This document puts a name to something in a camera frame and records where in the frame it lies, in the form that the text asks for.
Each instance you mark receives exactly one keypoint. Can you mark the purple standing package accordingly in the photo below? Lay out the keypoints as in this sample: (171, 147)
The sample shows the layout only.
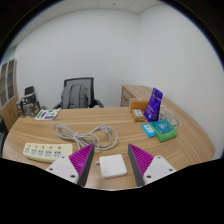
(153, 106)

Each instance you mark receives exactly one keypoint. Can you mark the black mesh office chair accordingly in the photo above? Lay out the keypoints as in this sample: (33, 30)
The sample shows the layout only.
(79, 80)

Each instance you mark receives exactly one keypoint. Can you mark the low wooden side cabinet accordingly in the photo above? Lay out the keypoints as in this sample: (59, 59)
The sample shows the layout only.
(128, 93)

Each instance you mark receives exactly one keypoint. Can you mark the green box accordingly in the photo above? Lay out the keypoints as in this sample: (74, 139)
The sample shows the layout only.
(163, 130)

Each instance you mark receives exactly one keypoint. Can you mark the small blue box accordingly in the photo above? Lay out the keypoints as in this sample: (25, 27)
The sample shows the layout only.
(148, 130)

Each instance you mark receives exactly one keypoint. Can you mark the cream power strip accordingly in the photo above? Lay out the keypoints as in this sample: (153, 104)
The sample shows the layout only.
(46, 151)

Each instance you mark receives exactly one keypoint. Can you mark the white charger block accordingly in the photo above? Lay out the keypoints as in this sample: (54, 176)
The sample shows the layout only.
(113, 165)

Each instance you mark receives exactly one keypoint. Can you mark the grey backpack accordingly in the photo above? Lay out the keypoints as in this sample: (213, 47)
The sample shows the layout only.
(74, 96)

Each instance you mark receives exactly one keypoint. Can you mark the small black chair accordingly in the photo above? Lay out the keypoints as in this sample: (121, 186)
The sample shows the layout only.
(29, 90)

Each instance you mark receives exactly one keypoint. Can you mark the orange box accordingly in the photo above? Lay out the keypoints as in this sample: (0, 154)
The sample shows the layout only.
(137, 103)

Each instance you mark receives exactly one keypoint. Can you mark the small tan box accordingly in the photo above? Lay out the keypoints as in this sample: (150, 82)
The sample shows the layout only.
(138, 115)

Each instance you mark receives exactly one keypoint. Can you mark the clear plastic bag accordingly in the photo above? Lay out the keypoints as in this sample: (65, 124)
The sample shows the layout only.
(171, 117)

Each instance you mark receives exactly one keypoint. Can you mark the printed white paper sheet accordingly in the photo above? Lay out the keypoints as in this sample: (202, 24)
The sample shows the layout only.
(47, 114)

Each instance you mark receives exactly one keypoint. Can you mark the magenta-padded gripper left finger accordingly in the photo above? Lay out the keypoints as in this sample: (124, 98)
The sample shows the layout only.
(63, 168)

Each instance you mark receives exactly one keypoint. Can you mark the wooden glass-door cabinet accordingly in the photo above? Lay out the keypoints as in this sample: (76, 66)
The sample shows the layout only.
(9, 113)

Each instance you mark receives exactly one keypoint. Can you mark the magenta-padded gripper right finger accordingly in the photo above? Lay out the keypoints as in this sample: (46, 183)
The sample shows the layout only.
(158, 168)

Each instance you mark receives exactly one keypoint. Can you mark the large dark cardboard box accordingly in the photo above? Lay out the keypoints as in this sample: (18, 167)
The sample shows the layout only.
(30, 105)

